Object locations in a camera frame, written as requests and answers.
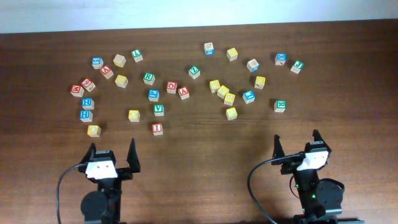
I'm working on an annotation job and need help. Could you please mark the wooden block blue side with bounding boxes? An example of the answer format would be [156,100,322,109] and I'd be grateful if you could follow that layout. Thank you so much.
[204,42,215,55]

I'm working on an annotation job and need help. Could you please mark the blue P block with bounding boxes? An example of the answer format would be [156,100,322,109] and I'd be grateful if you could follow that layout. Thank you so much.
[148,89,159,102]

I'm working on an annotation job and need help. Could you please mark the blue S block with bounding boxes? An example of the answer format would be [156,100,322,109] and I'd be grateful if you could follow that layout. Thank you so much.
[91,57,104,70]

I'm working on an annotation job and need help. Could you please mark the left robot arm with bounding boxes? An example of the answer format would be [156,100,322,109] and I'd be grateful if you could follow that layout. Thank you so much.
[78,139,141,224]

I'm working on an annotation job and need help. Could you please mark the green L block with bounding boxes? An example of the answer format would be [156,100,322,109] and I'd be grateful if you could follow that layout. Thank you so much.
[131,49,143,63]

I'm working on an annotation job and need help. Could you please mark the plain wooden block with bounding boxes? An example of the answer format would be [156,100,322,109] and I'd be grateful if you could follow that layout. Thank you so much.
[113,54,126,68]

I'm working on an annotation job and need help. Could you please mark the yellow O block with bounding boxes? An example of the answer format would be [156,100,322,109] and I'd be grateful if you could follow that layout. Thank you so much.
[128,110,141,122]

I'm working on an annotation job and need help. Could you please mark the yellow cluster block middle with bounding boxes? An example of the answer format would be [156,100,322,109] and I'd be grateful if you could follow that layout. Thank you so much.
[217,85,229,99]

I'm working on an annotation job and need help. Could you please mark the green J block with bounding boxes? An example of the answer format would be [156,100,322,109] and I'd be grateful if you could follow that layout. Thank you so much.
[290,60,305,74]

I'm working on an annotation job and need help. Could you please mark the yellow cluster block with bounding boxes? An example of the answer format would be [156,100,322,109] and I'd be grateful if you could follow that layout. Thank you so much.
[209,80,221,93]
[217,85,229,99]
[224,93,236,106]

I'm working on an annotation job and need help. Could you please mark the red Q block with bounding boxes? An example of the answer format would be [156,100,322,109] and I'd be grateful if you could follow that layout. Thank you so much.
[166,82,177,94]

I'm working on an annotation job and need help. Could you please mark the green Z block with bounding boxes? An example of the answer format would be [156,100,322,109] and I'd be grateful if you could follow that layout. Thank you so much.
[188,66,200,79]

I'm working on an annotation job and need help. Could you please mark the blue H block upper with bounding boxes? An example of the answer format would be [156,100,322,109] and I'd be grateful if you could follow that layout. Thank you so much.
[81,98,95,110]

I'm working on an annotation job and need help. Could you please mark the blue h block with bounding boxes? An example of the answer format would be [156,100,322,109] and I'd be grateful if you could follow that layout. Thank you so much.
[79,110,93,123]
[81,98,95,110]

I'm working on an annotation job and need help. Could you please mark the yellow cluster block left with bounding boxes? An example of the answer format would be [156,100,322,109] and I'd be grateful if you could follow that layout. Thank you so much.
[209,80,221,93]

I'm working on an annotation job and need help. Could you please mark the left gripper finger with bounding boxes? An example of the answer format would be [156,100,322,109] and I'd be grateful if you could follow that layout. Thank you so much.
[80,143,96,164]
[126,138,141,173]

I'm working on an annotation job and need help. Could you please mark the red a block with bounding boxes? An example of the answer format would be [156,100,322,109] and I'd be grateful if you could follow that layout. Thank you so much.
[178,86,190,100]
[100,65,114,79]

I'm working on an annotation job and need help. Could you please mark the blue X block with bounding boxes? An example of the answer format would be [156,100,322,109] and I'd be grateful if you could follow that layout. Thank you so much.
[274,53,287,66]

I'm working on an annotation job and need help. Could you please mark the red M block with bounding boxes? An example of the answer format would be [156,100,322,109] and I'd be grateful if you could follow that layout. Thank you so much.
[70,85,85,98]

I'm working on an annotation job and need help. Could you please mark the yellow block lower left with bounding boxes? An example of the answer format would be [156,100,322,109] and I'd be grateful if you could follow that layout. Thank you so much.
[87,125,101,138]

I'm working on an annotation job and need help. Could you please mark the yellow block upper left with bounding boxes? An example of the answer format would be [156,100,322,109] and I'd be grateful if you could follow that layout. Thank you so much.
[114,75,128,88]

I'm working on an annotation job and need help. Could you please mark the green V block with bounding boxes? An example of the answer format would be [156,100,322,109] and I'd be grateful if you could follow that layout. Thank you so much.
[154,104,164,116]

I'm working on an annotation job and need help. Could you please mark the yellow C block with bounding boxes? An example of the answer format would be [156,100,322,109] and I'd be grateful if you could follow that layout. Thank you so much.
[226,107,238,120]

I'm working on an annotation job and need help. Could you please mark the yellow block right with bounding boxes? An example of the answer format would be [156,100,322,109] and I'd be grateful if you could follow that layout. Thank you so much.
[254,76,266,89]

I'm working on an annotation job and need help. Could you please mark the blue E block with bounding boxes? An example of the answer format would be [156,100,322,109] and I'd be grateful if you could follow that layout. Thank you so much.
[243,90,256,104]

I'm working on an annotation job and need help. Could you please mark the red I block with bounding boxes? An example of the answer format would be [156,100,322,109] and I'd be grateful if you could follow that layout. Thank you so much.
[152,123,163,136]

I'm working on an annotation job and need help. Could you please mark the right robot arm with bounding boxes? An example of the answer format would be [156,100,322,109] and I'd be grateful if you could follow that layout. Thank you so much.
[271,129,364,223]

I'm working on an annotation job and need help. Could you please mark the yellow cluster block lower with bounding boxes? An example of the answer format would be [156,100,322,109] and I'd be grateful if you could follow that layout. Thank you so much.
[224,93,236,106]

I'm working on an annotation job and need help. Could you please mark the yellow block top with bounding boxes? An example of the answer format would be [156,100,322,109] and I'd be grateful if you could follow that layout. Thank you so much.
[226,47,238,62]

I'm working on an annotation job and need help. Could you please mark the red 9 block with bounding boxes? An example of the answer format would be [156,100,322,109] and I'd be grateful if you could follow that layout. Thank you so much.
[81,78,96,92]

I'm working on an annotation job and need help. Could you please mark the green r block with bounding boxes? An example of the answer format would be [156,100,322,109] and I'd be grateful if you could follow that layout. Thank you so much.
[143,72,155,85]
[274,100,286,113]

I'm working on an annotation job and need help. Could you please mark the blue H block lower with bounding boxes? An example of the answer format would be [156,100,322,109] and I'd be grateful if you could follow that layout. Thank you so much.
[79,110,93,123]

